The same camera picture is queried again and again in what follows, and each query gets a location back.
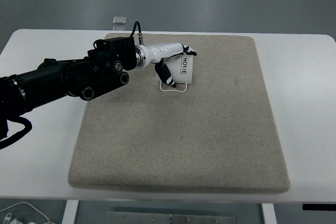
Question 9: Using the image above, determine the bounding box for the beige fabric mat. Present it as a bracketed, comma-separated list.
[68, 34, 290, 194]

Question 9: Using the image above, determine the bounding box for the metal base plate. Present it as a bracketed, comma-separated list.
[106, 211, 237, 224]

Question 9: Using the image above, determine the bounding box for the white ribbed HOME mug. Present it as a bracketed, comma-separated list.
[156, 55, 194, 93]

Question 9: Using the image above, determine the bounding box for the black table control panel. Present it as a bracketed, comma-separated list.
[302, 204, 336, 211]

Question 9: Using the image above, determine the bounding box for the white cable on floor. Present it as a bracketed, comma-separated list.
[0, 201, 57, 224]

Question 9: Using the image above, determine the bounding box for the small silver floor plate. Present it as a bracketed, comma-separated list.
[112, 26, 127, 31]

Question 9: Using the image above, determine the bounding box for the white table leg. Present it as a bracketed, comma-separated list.
[61, 200, 79, 224]
[261, 203, 277, 224]

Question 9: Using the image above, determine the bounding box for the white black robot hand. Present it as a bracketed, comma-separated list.
[135, 43, 197, 88]

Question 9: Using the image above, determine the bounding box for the white table leg right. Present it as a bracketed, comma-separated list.
[261, 203, 277, 224]

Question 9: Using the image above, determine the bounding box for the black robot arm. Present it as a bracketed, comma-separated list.
[1, 22, 197, 149]

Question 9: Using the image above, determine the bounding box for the white table leg left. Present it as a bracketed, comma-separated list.
[61, 200, 79, 224]

